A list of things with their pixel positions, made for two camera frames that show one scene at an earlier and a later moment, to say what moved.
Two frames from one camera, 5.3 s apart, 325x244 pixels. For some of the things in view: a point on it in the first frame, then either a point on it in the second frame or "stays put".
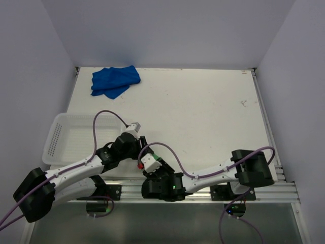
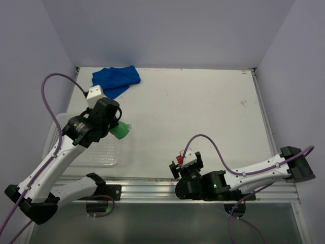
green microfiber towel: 156,156 -> 121,130
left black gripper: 137,142 -> 114,122
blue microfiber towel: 113,82 stays put
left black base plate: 113,191 stays put
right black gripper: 164,166 -> 199,165
